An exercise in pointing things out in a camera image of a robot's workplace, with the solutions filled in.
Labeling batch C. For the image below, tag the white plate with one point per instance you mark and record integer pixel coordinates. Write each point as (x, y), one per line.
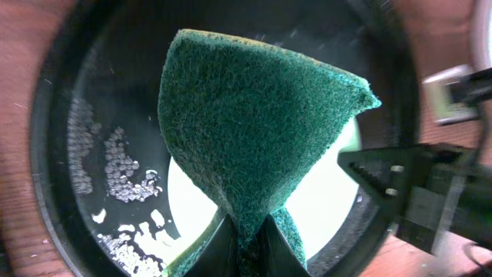
(480, 35)

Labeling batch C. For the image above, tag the green yellow sponge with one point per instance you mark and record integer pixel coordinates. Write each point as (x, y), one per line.
(246, 121)

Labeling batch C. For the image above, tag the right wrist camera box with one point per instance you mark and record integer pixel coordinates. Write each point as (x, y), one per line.
(451, 91)

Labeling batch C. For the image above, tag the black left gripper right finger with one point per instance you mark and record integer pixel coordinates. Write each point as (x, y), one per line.
(276, 258)

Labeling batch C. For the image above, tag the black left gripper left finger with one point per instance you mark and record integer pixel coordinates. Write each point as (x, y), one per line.
(219, 258)

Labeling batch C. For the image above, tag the round black tray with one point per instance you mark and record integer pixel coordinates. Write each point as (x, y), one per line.
(98, 158)

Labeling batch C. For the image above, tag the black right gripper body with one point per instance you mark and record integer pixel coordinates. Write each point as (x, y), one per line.
(448, 195)

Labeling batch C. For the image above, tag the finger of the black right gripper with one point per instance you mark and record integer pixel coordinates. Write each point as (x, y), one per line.
(380, 173)

